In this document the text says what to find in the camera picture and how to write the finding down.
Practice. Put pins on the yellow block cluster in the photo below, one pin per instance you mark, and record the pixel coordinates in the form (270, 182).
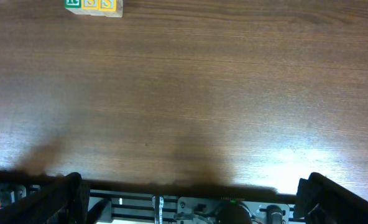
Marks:
(90, 7)

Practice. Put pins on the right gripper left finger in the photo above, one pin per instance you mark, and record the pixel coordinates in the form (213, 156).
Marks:
(63, 201)

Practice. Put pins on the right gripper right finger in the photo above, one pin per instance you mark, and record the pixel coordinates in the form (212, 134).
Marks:
(320, 200)

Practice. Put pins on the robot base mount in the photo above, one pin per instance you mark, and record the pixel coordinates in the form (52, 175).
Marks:
(110, 205)

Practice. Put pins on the green R block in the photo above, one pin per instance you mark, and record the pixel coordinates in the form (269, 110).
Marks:
(73, 5)

